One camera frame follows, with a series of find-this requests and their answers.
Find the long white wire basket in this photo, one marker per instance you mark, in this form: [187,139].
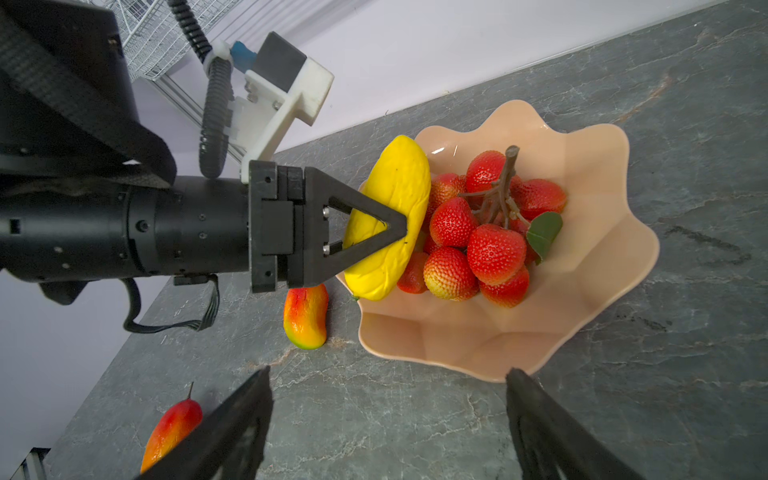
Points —
[156,34]

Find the red-yellow mango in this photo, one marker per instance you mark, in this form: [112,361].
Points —
[174,426]
[304,317]

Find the pink scalloped fruit bowl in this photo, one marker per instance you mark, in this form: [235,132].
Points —
[602,251]

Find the camera right gripper right finger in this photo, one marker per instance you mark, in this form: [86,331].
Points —
[549,442]

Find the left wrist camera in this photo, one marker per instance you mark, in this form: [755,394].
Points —
[282,84]

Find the red strawberry bunch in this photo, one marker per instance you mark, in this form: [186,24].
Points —
[484,230]

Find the camera right gripper left finger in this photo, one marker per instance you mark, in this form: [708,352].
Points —
[229,443]

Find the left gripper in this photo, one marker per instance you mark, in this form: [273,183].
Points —
[289,232]

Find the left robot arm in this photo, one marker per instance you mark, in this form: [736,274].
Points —
[88,193]

